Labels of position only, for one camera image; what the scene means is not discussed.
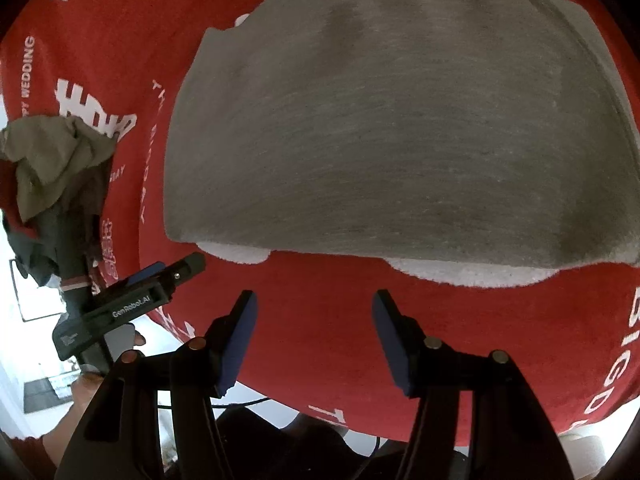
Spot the olive green cloth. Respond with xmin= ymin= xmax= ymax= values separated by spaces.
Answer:
xmin=0 ymin=115 xmax=118 ymax=221

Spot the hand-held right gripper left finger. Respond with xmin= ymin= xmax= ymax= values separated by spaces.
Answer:
xmin=52 ymin=289 xmax=259 ymax=480

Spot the person's left hand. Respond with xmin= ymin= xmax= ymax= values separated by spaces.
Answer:
xmin=70 ymin=331 xmax=147 ymax=407

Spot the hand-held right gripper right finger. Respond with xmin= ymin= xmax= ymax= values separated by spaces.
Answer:
xmin=372 ymin=289 xmax=576 ymax=480

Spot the grey sweater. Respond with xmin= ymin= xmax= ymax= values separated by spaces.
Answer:
xmin=162 ymin=0 xmax=640 ymax=273

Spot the thin black cable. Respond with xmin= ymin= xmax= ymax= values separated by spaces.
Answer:
xmin=210 ymin=396 xmax=273 ymax=409

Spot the red printed blanket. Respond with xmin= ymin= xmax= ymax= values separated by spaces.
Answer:
xmin=0 ymin=0 xmax=640 ymax=448

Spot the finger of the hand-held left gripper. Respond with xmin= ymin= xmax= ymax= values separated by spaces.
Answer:
xmin=126 ymin=261 xmax=166 ymax=284
xmin=160 ymin=253 xmax=206 ymax=287

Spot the person's left forearm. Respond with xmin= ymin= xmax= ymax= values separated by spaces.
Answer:
xmin=10 ymin=395 xmax=98 ymax=480

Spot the dark cloth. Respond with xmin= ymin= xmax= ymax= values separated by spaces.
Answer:
xmin=5 ymin=157 xmax=115 ymax=292

